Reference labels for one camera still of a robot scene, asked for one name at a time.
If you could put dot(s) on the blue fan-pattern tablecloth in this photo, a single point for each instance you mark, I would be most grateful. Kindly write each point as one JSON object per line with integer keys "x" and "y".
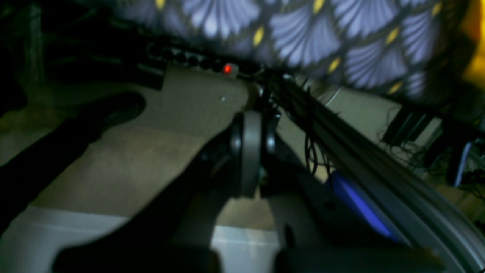
{"x": 409, "y": 49}

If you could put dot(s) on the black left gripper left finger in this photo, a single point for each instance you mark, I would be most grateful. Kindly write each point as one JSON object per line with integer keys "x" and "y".
{"x": 172, "y": 234}

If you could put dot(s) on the aluminium table frame rail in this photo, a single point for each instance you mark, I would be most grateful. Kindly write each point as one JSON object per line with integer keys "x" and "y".
{"x": 413, "y": 212}

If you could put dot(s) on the black power strip red switch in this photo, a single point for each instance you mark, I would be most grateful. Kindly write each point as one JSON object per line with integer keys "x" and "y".
{"x": 192, "y": 60}

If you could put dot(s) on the yellow T-shirt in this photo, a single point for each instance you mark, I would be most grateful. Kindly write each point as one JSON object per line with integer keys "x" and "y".
{"x": 473, "y": 26}

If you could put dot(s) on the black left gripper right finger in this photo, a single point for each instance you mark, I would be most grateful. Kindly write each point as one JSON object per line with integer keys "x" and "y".
{"x": 318, "y": 232}

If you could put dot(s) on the blue-handled clamp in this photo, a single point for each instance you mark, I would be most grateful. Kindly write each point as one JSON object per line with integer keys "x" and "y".
{"x": 342, "y": 188}

